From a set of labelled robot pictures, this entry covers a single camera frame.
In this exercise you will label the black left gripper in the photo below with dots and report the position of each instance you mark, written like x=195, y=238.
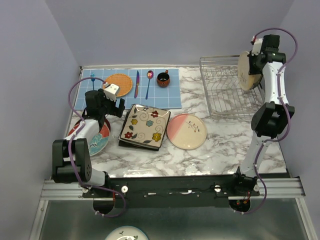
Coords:
x=113, y=104

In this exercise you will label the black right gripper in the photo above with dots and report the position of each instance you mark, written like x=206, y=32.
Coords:
x=251, y=70

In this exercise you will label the yellow round plate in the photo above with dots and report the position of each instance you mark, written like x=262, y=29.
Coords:
x=244, y=79

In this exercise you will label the red rimmed round plate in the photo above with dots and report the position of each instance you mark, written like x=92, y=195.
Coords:
x=106, y=127

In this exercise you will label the cream square dark-rimmed plate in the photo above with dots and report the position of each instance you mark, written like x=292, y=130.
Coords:
x=144, y=125

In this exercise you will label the black teal square plate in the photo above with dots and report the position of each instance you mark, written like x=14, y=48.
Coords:
x=133, y=146

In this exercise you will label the white red rimmed plate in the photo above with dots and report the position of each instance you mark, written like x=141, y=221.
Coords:
x=100, y=142

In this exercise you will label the wire dish rack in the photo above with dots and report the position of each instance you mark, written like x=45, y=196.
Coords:
x=224, y=96

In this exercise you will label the beige floral round plate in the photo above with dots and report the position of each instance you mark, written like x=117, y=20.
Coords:
x=186, y=131

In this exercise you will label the dark olive round plate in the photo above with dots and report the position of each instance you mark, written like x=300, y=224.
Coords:
x=256, y=80

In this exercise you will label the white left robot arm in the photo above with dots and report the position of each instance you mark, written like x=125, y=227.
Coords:
x=71, y=160

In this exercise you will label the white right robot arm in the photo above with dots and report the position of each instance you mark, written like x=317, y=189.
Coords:
x=274, y=116

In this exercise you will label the woven wicker round trivet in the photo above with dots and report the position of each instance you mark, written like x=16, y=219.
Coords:
x=123, y=81

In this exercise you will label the blue grid placemat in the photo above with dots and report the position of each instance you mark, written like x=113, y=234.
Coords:
x=159, y=97

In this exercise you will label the iridescent knife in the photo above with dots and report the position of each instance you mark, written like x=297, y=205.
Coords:
x=137, y=83

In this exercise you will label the blue fork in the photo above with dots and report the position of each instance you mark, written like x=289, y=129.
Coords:
x=92, y=75

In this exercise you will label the iridescent spoon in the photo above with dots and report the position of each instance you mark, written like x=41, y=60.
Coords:
x=150, y=75

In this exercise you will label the orange black mug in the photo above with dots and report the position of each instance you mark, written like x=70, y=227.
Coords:
x=163, y=79

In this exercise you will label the white floral plate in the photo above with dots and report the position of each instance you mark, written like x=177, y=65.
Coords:
x=127, y=233

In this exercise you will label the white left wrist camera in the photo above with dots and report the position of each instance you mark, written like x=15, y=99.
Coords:
x=111, y=91

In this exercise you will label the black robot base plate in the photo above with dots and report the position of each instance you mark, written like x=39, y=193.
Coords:
x=176, y=191

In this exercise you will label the aluminium frame rail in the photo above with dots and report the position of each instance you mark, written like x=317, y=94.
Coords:
x=277, y=188

